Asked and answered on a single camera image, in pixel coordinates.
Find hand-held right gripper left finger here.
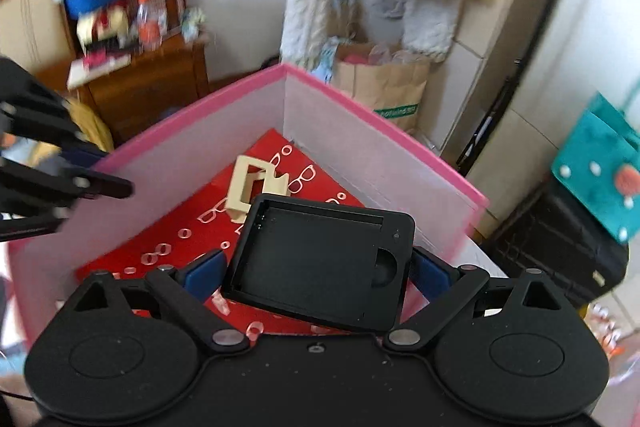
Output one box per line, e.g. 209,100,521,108
65,249,251,355

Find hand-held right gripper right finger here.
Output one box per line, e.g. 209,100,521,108
382,247,573,353

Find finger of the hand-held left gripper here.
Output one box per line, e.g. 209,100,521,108
0,159,133,243
0,57,108,168

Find beige hair claw clip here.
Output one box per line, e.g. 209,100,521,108
223,154,291,224

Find black device back cover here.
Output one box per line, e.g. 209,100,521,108
220,193,416,334

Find pink cardboard box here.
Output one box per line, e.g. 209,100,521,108
7,63,490,338

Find yellow cloth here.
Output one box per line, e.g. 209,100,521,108
67,99,113,152

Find white book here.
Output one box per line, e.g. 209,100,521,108
67,49,133,88

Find red eyeglass-print liner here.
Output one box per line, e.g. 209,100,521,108
75,128,416,338

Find wooden nightstand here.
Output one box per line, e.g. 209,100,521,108
37,34,211,142

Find black hard case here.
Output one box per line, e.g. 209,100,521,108
492,179,631,308

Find orange drink bottle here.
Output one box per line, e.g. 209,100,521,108
137,0,166,50

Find checkered woven basket bag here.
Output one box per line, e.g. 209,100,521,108
125,0,188,38

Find black tripod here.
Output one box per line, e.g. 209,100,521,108
457,0,588,172

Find teal felt bag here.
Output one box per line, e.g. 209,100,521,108
550,92,640,245

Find brown paper bag green print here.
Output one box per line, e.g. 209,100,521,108
332,41,432,135

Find brown paper bags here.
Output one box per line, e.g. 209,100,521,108
280,0,463,68

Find grey hanging garment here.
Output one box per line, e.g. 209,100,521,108
332,0,416,42

